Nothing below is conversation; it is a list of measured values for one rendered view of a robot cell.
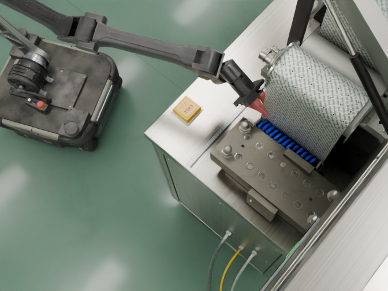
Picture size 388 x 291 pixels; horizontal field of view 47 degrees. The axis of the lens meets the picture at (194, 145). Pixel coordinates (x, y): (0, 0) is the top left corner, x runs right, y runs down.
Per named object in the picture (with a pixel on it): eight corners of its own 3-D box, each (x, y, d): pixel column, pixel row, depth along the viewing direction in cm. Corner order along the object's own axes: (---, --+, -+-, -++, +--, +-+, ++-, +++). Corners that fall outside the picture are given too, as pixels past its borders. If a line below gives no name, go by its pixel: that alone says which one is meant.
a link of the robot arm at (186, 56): (71, 43, 132) (82, 8, 133) (78, 49, 138) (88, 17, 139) (211, 79, 127) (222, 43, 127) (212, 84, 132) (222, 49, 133)
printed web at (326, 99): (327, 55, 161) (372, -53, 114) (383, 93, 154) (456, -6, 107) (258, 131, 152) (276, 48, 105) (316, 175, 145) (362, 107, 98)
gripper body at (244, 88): (236, 108, 137) (220, 90, 135) (257, 85, 139) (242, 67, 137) (245, 106, 130) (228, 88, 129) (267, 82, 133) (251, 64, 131)
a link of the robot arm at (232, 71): (220, 67, 128) (232, 54, 130) (211, 71, 135) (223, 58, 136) (235, 85, 130) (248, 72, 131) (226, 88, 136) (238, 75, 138)
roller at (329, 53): (311, 48, 138) (319, 24, 127) (383, 96, 131) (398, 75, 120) (287, 74, 135) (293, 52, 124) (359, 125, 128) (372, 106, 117)
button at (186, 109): (186, 97, 158) (185, 94, 156) (201, 109, 156) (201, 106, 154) (172, 111, 157) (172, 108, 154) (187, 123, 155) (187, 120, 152)
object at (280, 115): (261, 116, 142) (267, 89, 125) (323, 163, 136) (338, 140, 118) (260, 118, 142) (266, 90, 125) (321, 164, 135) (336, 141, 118)
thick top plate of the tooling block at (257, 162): (242, 123, 146) (243, 116, 140) (345, 202, 135) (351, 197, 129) (210, 159, 142) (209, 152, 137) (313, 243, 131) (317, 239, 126)
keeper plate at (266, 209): (249, 197, 143) (252, 187, 133) (274, 217, 140) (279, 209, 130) (244, 202, 143) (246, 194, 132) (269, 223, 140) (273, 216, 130)
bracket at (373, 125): (376, 112, 112) (378, 109, 110) (396, 126, 111) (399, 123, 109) (364, 126, 111) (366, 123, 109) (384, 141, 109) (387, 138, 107)
